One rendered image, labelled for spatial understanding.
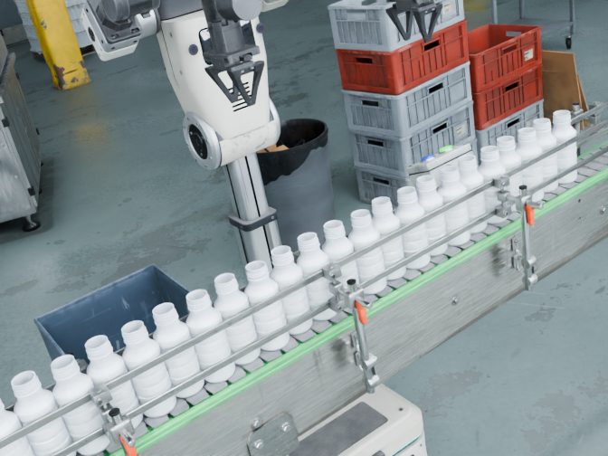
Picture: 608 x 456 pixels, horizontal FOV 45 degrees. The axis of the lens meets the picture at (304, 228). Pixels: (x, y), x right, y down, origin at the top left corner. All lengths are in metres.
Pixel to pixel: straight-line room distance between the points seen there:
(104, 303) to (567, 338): 1.80
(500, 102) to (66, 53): 5.63
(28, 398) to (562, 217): 1.19
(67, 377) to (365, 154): 3.06
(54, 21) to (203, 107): 7.07
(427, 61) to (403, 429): 2.17
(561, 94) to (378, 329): 3.57
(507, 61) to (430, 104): 0.73
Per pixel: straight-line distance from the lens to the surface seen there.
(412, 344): 1.53
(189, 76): 1.81
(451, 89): 4.08
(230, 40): 1.31
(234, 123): 1.86
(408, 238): 1.47
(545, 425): 2.62
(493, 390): 2.76
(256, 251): 2.03
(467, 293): 1.60
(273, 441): 1.40
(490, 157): 1.60
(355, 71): 3.90
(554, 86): 4.87
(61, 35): 8.88
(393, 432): 2.26
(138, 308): 1.91
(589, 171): 1.88
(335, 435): 2.26
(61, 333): 1.86
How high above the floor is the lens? 1.76
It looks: 26 degrees down
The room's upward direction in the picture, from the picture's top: 12 degrees counter-clockwise
